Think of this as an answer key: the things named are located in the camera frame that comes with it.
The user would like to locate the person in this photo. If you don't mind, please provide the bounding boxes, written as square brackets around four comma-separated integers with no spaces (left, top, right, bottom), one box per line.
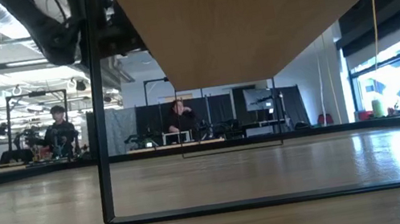
[162,96,203,137]
[38,102,83,162]

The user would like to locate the green cylinder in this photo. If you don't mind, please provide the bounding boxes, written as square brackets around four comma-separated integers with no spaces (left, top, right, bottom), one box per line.
[370,97,387,120]

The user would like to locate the black background monitor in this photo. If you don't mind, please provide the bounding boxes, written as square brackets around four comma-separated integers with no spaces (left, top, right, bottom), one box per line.
[241,83,277,115]

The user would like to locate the wooden riser shelf black legs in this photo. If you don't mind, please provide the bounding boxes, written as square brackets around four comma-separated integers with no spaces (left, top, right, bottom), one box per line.
[66,0,400,224]

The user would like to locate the red background seat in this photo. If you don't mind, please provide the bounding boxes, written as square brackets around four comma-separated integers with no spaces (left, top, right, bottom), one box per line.
[315,111,335,128]

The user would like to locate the grey hanging cloth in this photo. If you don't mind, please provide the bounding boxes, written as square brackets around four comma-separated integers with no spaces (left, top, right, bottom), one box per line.
[100,104,143,157]

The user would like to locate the red box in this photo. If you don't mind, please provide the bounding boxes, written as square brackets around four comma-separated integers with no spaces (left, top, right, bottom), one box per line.
[357,108,375,123]

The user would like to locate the black aluminium table frame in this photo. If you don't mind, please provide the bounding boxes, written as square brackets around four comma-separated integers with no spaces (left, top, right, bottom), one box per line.
[0,104,400,200]

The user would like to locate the black curtain partition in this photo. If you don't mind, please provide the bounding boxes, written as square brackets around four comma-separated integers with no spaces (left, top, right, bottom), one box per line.
[133,90,238,150]

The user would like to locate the black background lamp stand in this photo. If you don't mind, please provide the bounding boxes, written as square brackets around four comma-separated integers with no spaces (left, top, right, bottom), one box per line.
[141,75,176,108]

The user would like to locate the yellow hanging strap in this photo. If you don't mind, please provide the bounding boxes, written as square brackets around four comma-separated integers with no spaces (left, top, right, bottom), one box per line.
[365,0,387,60]

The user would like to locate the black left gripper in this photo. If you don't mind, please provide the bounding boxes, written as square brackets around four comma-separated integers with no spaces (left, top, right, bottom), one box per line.
[69,0,149,65]

